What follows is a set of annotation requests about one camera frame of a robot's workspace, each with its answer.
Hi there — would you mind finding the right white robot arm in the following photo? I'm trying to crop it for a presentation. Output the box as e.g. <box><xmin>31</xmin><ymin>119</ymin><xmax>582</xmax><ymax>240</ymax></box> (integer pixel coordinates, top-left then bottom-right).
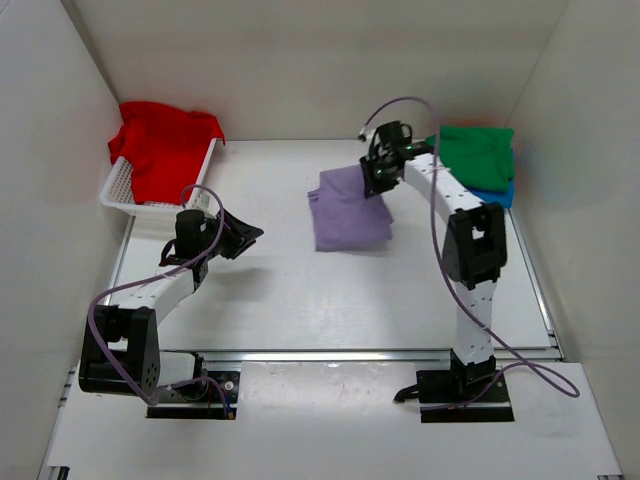
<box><xmin>358</xmin><ymin>121</ymin><xmax>507</xmax><ymax>394</ymax></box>

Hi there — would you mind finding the green folded t shirt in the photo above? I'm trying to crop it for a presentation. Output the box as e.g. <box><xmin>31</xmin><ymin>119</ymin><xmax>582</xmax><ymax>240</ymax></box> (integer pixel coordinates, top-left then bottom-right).
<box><xmin>439</xmin><ymin>125</ymin><xmax>515</xmax><ymax>193</ymax></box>

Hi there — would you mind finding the blue folded t shirt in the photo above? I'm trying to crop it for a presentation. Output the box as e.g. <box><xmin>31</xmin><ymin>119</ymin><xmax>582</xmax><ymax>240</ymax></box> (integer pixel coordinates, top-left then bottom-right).
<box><xmin>469</xmin><ymin>148</ymin><xmax>515</xmax><ymax>209</ymax></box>

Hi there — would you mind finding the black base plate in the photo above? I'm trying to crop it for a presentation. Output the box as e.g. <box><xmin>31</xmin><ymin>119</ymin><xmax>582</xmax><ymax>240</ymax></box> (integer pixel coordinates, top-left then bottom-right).
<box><xmin>146</xmin><ymin>362</ymin><xmax>241</xmax><ymax>421</ymax></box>
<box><xmin>393</xmin><ymin>352</ymin><xmax>515</xmax><ymax>424</ymax></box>

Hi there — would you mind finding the purple t shirt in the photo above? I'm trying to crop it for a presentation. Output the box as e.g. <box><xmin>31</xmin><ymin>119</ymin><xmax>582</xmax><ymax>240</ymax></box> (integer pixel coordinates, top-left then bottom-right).
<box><xmin>307</xmin><ymin>165</ymin><xmax>393</xmax><ymax>252</ymax></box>

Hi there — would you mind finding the white plastic basket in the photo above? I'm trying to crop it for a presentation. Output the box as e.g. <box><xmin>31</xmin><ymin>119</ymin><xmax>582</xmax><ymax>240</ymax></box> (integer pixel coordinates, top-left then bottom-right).
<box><xmin>99</xmin><ymin>138</ymin><xmax>217</xmax><ymax>219</ymax></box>

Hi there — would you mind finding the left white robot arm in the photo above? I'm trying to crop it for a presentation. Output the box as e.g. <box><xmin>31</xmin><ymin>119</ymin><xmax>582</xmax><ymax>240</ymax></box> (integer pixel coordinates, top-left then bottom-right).
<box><xmin>78</xmin><ymin>209</ymin><xmax>264</xmax><ymax>406</ymax></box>

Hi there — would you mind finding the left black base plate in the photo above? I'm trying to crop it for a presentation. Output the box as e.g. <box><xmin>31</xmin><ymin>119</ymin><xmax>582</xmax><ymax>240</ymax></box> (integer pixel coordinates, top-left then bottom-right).
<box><xmin>146</xmin><ymin>362</ymin><xmax>241</xmax><ymax>421</ymax></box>

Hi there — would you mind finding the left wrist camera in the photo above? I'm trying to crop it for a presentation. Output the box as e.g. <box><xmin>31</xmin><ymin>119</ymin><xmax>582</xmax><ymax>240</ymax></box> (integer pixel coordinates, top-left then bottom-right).
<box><xmin>194</xmin><ymin>193</ymin><xmax>211</xmax><ymax>209</ymax></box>

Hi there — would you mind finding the red t shirt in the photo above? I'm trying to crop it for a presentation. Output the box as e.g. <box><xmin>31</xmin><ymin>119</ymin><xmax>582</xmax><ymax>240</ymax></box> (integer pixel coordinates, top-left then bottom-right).
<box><xmin>108</xmin><ymin>101</ymin><xmax>225</xmax><ymax>205</ymax></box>

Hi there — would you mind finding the aluminium rail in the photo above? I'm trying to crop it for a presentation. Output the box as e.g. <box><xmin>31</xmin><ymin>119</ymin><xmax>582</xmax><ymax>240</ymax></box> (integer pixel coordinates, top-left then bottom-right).
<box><xmin>89</xmin><ymin>344</ymin><xmax>564</xmax><ymax>363</ymax></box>

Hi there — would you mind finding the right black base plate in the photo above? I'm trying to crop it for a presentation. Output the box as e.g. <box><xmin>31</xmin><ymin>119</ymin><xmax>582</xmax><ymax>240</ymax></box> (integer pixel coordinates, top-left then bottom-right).
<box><xmin>393</xmin><ymin>352</ymin><xmax>515</xmax><ymax>424</ymax></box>

